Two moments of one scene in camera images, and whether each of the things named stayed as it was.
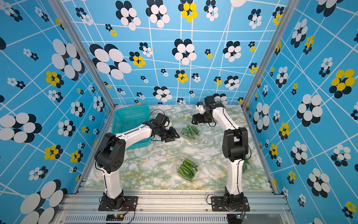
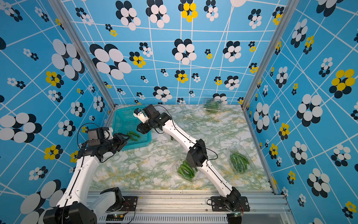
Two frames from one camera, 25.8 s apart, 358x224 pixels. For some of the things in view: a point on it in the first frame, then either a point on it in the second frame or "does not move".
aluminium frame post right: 286,15 does not move
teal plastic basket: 126,118 does not move
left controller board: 114,217 does not move
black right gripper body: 202,118 to 148,126
